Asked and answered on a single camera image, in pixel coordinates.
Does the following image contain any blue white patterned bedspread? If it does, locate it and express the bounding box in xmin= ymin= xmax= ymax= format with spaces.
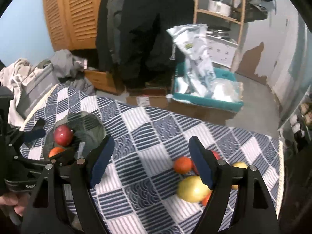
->
xmin=21 ymin=84 xmax=284 ymax=233

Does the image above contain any large green pomelo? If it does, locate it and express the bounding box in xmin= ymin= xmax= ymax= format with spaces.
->
xmin=177 ymin=175 xmax=212 ymax=203

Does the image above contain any grey tote bag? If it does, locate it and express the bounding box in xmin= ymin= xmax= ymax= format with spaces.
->
xmin=16 ymin=63 xmax=60 ymax=119

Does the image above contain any clear plastic bag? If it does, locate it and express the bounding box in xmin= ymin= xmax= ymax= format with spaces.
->
xmin=210 ymin=78 xmax=243 ymax=103

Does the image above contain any small orange mandarin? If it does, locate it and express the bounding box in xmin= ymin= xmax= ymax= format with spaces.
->
xmin=173 ymin=156 xmax=193 ymax=174

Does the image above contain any black hanging coat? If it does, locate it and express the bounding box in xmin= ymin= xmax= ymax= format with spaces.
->
xmin=96 ymin=0 xmax=194 ymax=89

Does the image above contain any large orange fruit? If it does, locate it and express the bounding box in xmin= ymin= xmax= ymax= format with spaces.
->
xmin=201 ymin=190 xmax=212 ymax=206

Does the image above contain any brown cardboard box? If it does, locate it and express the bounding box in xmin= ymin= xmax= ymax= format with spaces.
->
xmin=126 ymin=96 xmax=236 ymax=125

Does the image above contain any wooden louvered wardrobe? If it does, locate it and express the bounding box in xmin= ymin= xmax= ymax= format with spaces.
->
xmin=43 ymin=0 xmax=100 ymax=51

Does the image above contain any teal plastic bin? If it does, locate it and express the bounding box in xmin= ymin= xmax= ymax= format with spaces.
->
xmin=172 ymin=62 xmax=244 ymax=113

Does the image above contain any white patterned cabinet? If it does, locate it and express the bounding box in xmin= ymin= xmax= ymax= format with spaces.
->
xmin=206 ymin=35 xmax=238 ymax=68

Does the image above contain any wooden shelf rack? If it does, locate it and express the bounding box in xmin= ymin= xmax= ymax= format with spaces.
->
xmin=193 ymin=0 xmax=246 ymax=45

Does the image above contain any dark glass bowl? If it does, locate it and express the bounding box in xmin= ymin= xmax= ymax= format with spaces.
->
xmin=42 ymin=111 xmax=106 ymax=161

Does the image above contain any wooden drawer box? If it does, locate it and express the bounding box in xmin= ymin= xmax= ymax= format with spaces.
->
xmin=84 ymin=69 xmax=125 ymax=96

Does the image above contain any metal cooking pot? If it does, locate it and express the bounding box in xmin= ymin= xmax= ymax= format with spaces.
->
xmin=208 ymin=0 xmax=232 ymax=16

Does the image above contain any person's left hand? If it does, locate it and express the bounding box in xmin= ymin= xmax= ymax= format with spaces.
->
xmin=0 ymin=192 xmax=30 ymax=217

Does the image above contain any white printed plastic bag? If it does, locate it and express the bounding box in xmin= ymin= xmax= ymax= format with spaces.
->
xmin=167 ymin=23 xmax=216 ymax=97

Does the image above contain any orange in bowl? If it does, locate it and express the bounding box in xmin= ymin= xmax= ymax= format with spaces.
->
xmin=49 ymin=147 xmax=65 ymax=158

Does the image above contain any grey clothing pile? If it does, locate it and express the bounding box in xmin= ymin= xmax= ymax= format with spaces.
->
xmin=48 ymin=49 xmax=96 ymax=95

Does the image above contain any red apple in bowl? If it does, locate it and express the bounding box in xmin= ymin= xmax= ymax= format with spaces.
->
xmin=54 ymin=125 xmax=74 ymax=147

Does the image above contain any red apple on bed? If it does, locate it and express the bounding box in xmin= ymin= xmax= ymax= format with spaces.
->
xmin=192 ymin=150 xmax=220 ymax=175

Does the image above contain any beige clothing pile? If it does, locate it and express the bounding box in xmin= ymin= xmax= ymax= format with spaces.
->
xmin=1 ymin=58 xmax=40 ymax=127

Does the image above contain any shoe rack with shoes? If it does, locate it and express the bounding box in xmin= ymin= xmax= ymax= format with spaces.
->
xmin=278 ymin=92 xmax=311 ymax=152

